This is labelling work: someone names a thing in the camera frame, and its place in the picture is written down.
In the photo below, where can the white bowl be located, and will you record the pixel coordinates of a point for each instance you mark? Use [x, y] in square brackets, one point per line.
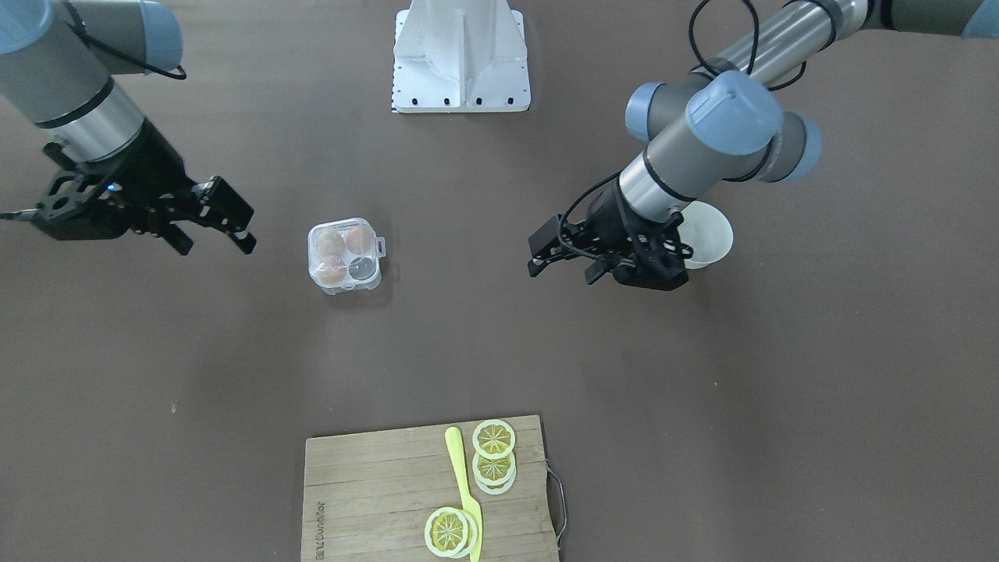
[707, 232]

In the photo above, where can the bamboo cutting board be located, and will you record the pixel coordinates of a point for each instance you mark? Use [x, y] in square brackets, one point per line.
[367, 496]

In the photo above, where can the clear plastic egg box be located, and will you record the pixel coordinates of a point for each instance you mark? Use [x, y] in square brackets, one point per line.
[363, 271]

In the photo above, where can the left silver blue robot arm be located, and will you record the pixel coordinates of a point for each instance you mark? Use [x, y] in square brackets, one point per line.
[722, 123]

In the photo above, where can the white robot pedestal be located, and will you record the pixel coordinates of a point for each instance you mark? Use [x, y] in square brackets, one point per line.
[460, 57]

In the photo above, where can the brown egg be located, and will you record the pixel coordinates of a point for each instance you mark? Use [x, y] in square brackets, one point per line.
[330, 272]
[329, 244]
[360, 240]

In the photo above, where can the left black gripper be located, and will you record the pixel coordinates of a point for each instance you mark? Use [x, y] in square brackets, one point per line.
[606, 212]

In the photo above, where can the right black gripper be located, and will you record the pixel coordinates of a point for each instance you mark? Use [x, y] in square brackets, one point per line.
[154, 165]

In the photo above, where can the yellow plastic knife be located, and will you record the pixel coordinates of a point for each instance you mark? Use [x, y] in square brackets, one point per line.
[455, 449]

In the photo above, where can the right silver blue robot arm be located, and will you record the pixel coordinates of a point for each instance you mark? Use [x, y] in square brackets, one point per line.
[59, 63]

